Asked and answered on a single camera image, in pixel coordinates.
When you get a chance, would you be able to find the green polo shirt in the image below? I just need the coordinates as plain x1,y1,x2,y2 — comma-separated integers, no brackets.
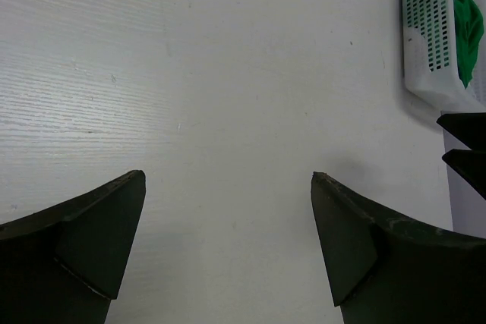
453,0,484,88

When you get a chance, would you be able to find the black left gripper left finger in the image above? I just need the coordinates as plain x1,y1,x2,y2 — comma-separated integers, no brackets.
1,170,146,323

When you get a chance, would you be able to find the white perforated plastic basket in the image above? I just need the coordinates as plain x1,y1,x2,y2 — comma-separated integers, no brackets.
402,0,485,112

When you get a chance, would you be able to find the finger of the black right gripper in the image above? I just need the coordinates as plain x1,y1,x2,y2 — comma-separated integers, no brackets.
442,149,486,199
437,112,486,149

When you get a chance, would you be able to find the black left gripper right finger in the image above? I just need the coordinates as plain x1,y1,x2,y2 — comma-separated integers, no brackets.
311,172,485,323

